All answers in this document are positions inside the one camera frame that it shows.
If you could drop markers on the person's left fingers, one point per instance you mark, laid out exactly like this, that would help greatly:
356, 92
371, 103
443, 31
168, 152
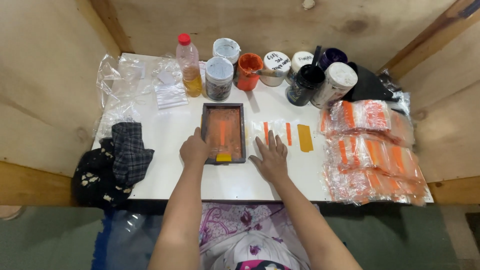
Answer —
197, 132

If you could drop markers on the white-lidded paint jar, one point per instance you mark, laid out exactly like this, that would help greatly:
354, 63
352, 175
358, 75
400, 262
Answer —
226, 49

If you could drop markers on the black cloth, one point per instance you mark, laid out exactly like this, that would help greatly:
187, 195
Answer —
369, 88

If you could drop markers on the yellow tape strip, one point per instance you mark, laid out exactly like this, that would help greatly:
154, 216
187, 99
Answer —
305, 138

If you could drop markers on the dark plaid cloth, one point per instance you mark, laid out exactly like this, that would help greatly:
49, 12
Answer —
129, 153

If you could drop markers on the open purple paint jar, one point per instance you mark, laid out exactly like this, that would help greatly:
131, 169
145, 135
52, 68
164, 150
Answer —
333, 56

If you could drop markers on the heap of orange-printed plastic bags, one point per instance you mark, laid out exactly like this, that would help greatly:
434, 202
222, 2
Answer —
375, 157

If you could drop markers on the red-capped oil bottle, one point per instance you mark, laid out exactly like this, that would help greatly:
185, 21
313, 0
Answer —
189, 67

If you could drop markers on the person's right hand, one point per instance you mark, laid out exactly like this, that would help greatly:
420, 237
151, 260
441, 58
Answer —
273, 163

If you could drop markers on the person's floral clothing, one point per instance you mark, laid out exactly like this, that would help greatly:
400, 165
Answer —
255, 240

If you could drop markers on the person's left hand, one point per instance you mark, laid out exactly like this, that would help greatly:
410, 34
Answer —
193, 152

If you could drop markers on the small white jar, handwritten lid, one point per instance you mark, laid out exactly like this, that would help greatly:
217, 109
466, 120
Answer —
301, 59

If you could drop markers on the heap of clear plastic bags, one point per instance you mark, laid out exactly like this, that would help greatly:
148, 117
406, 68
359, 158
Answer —
123, 86

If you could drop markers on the clear orange-striped plastic bag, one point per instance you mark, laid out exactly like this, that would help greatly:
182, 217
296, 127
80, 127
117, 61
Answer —
279, 129

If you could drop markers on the open orange paint jar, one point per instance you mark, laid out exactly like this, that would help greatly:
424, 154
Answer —
247, 77

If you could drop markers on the small yellow squeegee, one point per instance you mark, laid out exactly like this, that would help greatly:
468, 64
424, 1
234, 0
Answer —
224, 158

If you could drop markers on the crumpled clear plastic wrap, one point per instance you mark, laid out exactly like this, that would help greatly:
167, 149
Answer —
397, 97

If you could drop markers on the black stirring stick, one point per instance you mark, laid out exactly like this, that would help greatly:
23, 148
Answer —
316, 58

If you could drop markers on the wide white jar, handwritten lid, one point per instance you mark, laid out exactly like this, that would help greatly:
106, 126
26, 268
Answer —
277, 60

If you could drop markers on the white paint-smeared jar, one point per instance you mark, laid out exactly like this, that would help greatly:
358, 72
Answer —
333, 86

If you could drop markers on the white-lidded jar, dark label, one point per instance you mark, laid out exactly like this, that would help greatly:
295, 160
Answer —
219, 80

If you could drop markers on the open black paint jar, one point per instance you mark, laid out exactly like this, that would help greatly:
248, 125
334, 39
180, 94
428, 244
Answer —
303, 88

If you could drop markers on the dark wooden screen printing frame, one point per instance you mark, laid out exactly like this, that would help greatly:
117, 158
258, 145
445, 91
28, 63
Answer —
225, 131

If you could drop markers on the black paint-stained rag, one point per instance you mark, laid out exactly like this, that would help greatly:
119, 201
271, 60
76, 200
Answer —
93, 176

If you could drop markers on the stack of small zip bags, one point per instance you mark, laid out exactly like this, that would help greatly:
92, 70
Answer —
170, 95

